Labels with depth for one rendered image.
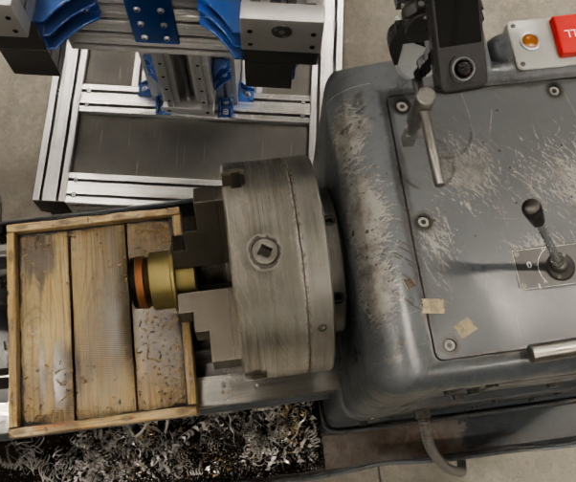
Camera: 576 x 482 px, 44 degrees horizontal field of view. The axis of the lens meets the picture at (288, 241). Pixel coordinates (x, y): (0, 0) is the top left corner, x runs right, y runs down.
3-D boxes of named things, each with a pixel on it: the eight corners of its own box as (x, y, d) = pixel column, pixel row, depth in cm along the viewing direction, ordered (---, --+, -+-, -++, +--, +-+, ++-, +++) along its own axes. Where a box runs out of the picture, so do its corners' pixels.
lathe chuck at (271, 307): (276, 187, 122) (285, 126, 91) (300, 372, 117) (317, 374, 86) (225, 193, 122) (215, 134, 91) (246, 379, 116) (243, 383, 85)
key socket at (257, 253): (247, 261, 91) (247, 257, 88) (257, 237, 92) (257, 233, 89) (271, 272, 91) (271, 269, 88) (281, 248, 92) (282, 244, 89)
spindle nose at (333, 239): (321, 206, 117) (336, 171, 96) (339, 334, 113) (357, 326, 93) (303, 208, 116) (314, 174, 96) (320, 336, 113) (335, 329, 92)
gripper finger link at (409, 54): (401, 41, 83) (421, -9, 74) (411, 86, 82) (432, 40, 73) (375, 44, 83) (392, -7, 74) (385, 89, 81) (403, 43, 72)
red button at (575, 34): (587, 20, 99) (594, 10, 97) (599, 57, 97) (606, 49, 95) (545, 24, 98) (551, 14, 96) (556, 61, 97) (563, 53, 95)
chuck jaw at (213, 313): (254, 282, 100) (265, 364, 95) (255, 295, 105) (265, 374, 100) (176, 292, 99) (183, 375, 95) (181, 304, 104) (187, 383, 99)
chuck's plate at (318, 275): (298, 185, 123) (312, 123, 92) (321, 369, 117) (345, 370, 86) (277, 187, 122) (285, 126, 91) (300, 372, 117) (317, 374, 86)
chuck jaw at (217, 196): (250, 242, 104) (243, 171, 97) (253, 262, 100) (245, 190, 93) (174, 251, 103) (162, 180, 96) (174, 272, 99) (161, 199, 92)
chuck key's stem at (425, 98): (417, 148, 89) (438, 102, 78) (399, 150, 88) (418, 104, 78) (413, 133, 89) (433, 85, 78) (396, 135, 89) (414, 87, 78)
